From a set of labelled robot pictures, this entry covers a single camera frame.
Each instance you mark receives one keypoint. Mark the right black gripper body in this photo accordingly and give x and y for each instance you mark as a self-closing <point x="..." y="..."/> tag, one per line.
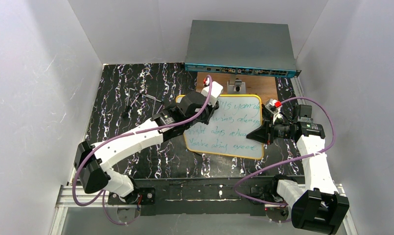
<point x="269" y="132"/>

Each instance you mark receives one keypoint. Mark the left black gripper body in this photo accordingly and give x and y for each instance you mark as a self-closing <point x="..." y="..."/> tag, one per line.
<point x="208" y="109"/>

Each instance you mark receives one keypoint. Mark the yellow framed whiteboard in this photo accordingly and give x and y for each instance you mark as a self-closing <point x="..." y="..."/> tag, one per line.
<point x="236" y="117"/>

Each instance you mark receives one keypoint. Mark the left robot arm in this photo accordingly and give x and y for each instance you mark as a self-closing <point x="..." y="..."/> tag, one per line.
<point x="94" y="162"/>

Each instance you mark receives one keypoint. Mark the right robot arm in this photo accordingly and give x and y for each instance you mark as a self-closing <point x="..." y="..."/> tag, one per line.
<point x="318" y="207"/>

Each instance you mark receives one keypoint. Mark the brown wooden board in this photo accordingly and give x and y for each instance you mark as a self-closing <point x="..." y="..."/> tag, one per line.
<point x="263" y="86"/>

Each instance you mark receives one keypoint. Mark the black marble pattern mat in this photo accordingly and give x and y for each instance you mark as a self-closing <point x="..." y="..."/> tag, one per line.
<point x="171" y="159"/>

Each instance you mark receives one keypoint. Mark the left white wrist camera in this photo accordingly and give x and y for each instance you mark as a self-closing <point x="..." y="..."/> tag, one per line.
<point x="216" y="91"/>

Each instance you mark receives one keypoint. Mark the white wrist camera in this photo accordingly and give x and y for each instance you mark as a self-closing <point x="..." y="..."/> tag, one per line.
<point x="216" y="91"/>
<point x="273" y="108"/>

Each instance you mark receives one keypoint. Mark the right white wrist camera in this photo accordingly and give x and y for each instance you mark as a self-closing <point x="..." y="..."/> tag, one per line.
<point x="273" y="108"/>

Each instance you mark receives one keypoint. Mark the grey metal bracket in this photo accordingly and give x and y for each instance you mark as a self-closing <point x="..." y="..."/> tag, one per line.
<point x="236" y="86"/>

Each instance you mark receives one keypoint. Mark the teal network switch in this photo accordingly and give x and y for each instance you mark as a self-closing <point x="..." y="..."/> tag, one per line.
<point x="261" y="49"/>

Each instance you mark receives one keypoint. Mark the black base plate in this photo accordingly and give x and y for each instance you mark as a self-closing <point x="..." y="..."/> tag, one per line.
<point x="189" y="196"/>

